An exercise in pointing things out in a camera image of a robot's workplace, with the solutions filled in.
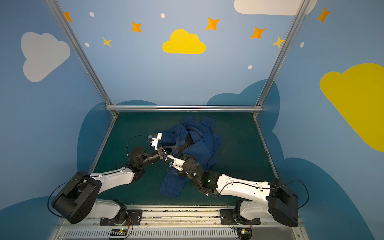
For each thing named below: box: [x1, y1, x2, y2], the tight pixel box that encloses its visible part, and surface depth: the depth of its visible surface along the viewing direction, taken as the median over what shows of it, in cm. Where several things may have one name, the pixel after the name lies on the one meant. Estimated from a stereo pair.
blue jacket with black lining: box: [160, 115, 222, 198], surface depth 85 cm
